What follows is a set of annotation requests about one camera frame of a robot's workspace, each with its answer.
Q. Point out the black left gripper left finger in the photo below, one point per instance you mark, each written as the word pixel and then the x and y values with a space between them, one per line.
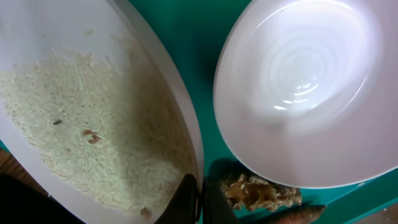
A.
pixel 183 205

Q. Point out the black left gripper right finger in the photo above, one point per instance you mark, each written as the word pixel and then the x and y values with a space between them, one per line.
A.
pixel 215 207

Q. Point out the pile of rice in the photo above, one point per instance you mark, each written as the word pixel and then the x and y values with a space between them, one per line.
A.
pixel 113 133

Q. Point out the white plate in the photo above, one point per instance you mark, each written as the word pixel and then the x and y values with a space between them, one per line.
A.
pixel 94 108

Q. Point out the brown food scrap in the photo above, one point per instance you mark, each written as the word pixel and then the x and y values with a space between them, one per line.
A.
pixel 252 192

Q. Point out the orange carrot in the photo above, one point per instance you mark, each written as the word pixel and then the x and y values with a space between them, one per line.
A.
pixel 305 214

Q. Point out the pink white bowl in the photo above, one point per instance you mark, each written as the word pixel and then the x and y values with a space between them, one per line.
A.
pixel 305 92

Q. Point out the black tray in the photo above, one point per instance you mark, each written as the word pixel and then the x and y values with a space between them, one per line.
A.
pixel 21 204

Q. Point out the teal plastic tray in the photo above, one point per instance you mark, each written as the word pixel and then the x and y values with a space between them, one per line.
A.
pixel 185 39

